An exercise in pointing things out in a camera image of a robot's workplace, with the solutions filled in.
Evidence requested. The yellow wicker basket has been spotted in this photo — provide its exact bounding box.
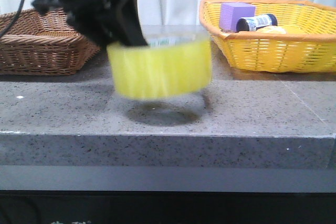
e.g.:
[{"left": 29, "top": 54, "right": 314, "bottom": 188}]
[{"left": 199, "top": 0, "right": 335, "bottom": 73}]

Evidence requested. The purple cube block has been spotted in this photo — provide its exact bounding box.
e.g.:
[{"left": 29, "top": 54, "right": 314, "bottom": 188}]
[{"left": 219, "top": 2, "right": 256, "bottom": 32}]

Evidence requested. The black cable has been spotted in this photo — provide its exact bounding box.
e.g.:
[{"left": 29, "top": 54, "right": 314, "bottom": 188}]
[{"left": 0, "top": 0, "right": 32, "bottom": 37}]

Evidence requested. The brown wicker basket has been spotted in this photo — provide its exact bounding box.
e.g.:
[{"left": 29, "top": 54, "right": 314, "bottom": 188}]
[{"left": 1, "top": 9, "right": 100, "bottom": 76}]

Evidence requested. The yellow-green tape roll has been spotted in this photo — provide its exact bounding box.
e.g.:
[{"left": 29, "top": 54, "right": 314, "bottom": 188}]
[{"left": 107, "top": 33, "right": 212, "bottom": 100}]

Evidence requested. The toy croissant bread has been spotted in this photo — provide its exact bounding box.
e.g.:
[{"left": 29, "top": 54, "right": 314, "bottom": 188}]
[{"left": 256, "top": 26, "right": 287, "bottom": 34}]

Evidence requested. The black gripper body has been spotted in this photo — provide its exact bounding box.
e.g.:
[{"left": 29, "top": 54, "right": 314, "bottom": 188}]
[{"left": 32, "top": 0, "right": 148, "bottom": 47}]

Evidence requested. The blue labelled small jar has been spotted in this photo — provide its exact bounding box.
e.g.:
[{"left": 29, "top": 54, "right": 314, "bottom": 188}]
[{"left": 236, "top": 14, "right": 278, "bottom": 32}]

